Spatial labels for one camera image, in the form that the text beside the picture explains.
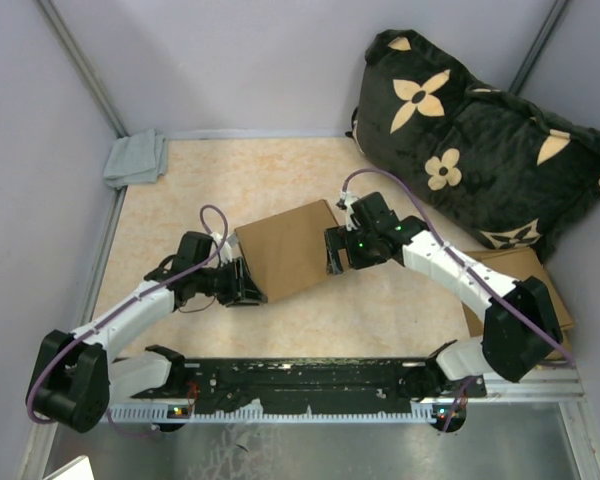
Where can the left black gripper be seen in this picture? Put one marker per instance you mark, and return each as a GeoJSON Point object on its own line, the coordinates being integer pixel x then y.
{"type": "Point", "coordinates": [241, 291]}

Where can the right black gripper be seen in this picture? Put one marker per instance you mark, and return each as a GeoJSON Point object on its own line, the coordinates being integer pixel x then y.
{"type": "Point", "coordinates": [339, 238]}

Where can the brown cardboard box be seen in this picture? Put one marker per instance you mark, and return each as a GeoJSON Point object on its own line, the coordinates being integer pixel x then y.
{"type": "Point", "coordinates": [286, 253]}

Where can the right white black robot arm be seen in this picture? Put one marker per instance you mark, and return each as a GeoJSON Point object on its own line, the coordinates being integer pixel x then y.
{"type": "Point", "coordinates": [520, 327]}

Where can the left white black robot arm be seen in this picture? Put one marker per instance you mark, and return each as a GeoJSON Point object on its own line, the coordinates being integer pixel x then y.
{"type": "Point", "coordinates": [115, 325]}

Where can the upper folded cardboard box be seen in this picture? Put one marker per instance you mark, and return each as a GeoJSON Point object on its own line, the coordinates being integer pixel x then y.
{"type": "Point", "coordinates": [521, 264]}

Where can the black flower pattern cushion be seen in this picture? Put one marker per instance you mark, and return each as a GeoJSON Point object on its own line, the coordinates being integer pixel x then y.
{"type": "Point", "coordinates": [506, 171]}

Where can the grey folded cloth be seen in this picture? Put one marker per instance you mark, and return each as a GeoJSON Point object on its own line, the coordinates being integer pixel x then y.
{"type": "Point", "coordinates": [138, 159]}

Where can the white paper corner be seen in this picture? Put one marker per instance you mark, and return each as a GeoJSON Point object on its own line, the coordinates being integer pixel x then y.
{"type": "Point", "coordinates": [77, 469]}

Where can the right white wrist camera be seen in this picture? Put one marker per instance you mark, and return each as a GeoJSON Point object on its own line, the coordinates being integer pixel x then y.
{"type": "Point", "coordinates": [345, 204]}

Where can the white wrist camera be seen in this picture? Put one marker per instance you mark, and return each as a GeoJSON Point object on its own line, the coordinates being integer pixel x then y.
{"type": "Point", "coordinates": [227, 242]}
{"type": "Point", "coordinates": [345, 204]}

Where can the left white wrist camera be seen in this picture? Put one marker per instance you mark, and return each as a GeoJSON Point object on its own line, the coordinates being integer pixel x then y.
{"type": "Point", "coordinates": [227, 242]}

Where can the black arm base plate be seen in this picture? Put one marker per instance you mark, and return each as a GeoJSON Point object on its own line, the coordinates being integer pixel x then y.
{"type": "Point", "coordinates": [300, 390]}

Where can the aluminium frame rail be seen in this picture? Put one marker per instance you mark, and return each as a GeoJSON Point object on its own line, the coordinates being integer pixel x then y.
{"type": "Point", "coordinates": [547, 384]}

